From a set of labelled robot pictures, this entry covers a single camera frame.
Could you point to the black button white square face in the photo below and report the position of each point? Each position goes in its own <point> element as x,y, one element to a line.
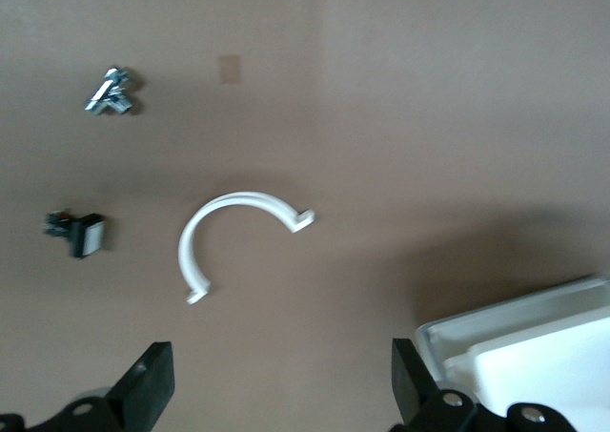
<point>90,235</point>

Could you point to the brown tape patch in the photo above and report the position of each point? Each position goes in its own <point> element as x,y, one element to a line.
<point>229,69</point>

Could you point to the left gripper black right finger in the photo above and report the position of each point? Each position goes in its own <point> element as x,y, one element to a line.
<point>414,389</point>

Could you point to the white semicircular plastic bracket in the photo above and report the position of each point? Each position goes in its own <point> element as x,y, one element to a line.
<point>185,253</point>

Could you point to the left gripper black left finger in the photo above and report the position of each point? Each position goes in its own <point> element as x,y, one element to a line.
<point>143,389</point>

